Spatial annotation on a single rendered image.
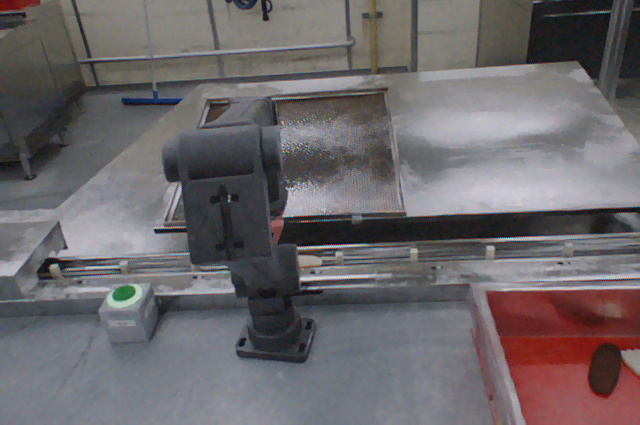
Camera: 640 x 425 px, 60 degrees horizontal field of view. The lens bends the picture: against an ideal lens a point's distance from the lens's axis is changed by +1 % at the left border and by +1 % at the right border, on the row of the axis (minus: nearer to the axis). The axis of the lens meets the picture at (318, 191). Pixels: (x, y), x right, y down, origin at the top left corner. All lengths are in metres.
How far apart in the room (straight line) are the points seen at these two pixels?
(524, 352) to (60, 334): 0.79
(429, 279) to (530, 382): 0.23
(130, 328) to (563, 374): 0.69
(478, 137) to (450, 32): 3.13
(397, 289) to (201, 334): 0.35
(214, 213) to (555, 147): 0.97
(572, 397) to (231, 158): 0.61
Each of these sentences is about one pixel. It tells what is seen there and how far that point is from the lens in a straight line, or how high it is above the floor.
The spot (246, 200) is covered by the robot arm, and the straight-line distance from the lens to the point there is 0.50.
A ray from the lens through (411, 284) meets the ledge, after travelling 0.98.
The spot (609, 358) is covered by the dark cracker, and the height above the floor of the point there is 0.84.
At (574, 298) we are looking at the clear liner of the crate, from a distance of 0.93.
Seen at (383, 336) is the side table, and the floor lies 0.82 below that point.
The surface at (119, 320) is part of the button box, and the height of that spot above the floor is 0.87.
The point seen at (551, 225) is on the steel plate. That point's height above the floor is 0.82.
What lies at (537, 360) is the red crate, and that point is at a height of 0.82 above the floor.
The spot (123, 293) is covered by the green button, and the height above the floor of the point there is 0.91.
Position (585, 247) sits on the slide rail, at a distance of 1.14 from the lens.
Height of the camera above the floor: 1.49
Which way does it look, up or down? 30 degrees down
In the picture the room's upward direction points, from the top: 5 degrees counter-clockwise
